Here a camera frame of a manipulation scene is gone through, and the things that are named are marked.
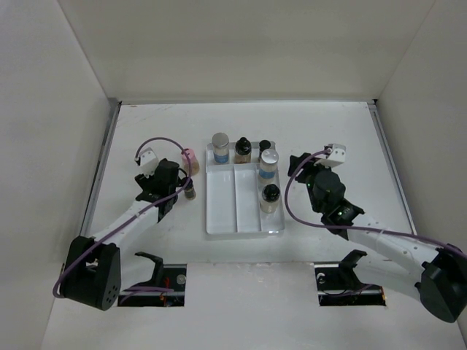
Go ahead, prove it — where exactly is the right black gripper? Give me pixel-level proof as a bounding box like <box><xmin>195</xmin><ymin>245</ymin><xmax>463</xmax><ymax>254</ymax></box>
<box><xmin>287</xmin><ymin>153</ymin><xmax>334</xmax><ymax>213</ymax></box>

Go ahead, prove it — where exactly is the small black cap pepper bottle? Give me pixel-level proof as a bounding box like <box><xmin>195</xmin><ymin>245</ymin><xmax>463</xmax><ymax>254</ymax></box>
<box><xmin>184</xmin><ymin>179</ymin><xmax>196</xmax><ymax>201</ymax></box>

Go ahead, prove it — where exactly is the pink lid spice bottle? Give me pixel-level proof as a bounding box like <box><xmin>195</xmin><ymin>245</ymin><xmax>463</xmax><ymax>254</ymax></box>
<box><xmin>181</xmin><ymin>148</ymin><xmax>200</xmax><ymax>176</ymax></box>

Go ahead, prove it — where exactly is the silver lid bead jar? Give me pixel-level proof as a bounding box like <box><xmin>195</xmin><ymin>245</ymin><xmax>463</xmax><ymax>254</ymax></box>
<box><xmin>212</xmin><ymin>132</ymin><xmax>229</xmax><ymax>164</ymax></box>
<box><xmin>258</xmin><ymin>149</ymin><xmax>279</xmax><ymax>184</ymax></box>

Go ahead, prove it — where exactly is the small black cap spice bottle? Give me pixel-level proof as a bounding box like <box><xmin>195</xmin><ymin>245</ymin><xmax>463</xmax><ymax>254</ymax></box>
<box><xmin>259</xmin><ymin>139</ymin><xmax>271</xmax><ymax>154</ymax></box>

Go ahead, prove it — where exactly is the black cap white powder bottle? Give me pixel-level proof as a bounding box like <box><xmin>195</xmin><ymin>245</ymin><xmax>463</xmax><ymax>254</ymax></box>
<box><xmin>260</xmin><ymin>184</ymin><xmax>281</xmax><ymax>214</ymax></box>

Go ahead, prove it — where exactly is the black cap brown chunk bottle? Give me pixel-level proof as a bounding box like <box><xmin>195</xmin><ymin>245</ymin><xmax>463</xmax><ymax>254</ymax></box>
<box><xmin>234</xmin><ymin>136</ymin><xmax>252</xmax><ymax>164</ymax></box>

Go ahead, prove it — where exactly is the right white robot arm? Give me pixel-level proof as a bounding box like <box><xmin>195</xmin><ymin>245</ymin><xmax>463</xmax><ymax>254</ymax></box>
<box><xmin>284</xmin><ymin>148</ymin><xmax>466</xmax><ymax>323</ymax></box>

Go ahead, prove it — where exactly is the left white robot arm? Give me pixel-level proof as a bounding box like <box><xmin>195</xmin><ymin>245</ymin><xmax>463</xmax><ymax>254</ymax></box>
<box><xmin>53</xmin><ymin>159</ymin><xmax>188</xmax><ymax>311</ymax></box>

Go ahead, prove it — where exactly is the white divided organizer tray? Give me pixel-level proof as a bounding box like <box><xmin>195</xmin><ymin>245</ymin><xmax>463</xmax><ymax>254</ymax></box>
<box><xmin>205</xmin><ymin>141</ymin><xmax>285</xmax><ymax>239</ymax></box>

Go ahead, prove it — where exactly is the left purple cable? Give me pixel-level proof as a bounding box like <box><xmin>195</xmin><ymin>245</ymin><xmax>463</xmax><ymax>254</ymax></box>
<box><xmin>53</xmin><ymin>136</ymin><xmax>190</xmax><ymax>298</ymax></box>

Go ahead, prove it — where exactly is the purple cable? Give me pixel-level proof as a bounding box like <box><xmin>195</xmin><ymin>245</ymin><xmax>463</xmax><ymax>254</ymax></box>
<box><xmin>284</xmin><ymin>147</ymin><xmax>467</xmax><ymax>254</ymax></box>
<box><xmin>53</xmin><ymin>136</ymin><xmax>190</xmax><ymax>298</ymax></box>

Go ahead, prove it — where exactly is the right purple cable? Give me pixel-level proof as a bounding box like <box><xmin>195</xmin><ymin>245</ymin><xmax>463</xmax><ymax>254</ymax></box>
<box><xmin>284</xmin><ymin>147</ymin><xmax>467</xmax><ymax>254</ymax></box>

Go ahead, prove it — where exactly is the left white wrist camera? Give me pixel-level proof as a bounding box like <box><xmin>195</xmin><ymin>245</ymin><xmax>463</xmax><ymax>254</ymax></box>
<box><xmin>136</xmin><ymin>147</ymin><xmax>159</xmax><ymax>178</ymax></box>

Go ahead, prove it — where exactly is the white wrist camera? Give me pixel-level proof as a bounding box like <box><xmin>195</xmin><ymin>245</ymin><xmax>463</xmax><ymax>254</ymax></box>
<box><xmin>323</xmin><ymin>144</ymin><xmax>347</xmax><ymax>168</ymax></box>
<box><xmin>136</xmin><ymin>147</ymin><xmax>159</xmax><ymax>178</ymax></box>

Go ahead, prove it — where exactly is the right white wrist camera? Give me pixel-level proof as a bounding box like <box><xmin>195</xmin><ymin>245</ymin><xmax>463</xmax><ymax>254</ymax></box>
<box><xmin>323</xmin><ymin>144</ymin><xmax>347</xmax><ymax>168</ymax></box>

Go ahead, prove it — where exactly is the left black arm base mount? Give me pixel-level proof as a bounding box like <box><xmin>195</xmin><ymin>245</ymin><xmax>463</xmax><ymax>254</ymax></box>
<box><xmin>117</xmin><ymin>252</ymin><xmax>188</xmax><ymax>308</ymax></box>

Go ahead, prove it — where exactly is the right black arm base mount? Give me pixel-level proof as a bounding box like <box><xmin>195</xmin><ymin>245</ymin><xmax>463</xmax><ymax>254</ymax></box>
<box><xmin>314</xmin><ymin>250</ymin><xmax>386</xmax><ymax>307</ymax></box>

